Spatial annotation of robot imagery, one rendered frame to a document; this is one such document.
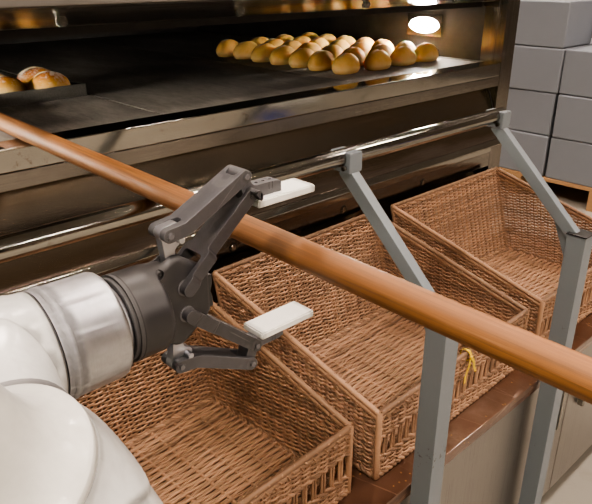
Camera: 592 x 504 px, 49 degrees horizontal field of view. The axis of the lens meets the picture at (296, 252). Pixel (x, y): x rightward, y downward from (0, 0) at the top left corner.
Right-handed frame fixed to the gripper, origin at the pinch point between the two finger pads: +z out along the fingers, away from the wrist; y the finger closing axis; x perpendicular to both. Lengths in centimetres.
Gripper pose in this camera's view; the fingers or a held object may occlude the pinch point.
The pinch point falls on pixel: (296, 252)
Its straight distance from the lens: 64.7
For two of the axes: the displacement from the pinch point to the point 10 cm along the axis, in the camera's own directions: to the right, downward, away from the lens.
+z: 7.3, -2.8, 6.3
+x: 6.8, 2.9, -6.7
